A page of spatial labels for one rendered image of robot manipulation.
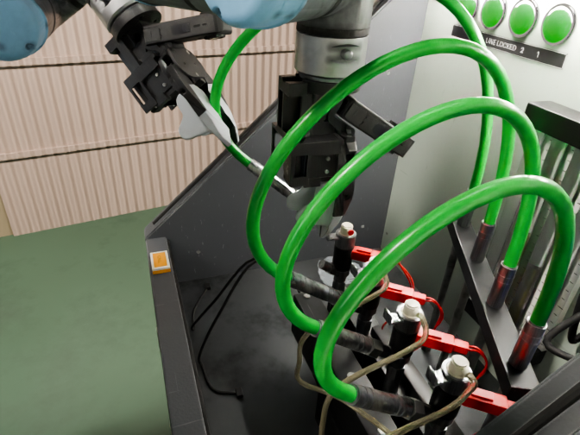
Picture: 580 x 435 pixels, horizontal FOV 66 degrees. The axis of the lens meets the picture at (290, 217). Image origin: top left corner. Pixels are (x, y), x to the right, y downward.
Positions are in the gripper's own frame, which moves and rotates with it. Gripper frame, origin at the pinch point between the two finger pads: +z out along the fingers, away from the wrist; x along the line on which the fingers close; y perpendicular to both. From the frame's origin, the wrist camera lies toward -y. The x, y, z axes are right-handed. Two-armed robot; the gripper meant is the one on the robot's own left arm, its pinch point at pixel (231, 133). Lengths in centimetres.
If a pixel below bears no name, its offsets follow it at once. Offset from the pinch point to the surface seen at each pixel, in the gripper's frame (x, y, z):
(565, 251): 19.3, -25.9, 27.3
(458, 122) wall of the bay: -25.7, -25.3, 19.2
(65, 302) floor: -92, 153, -1
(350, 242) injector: 1.6, -5.5, 21.4
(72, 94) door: -138, 115, -86
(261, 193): 18.8, -6.5, 9.0
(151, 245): -11.3, 31.3, 5.3
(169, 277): -4.3, 26.8, 11.9
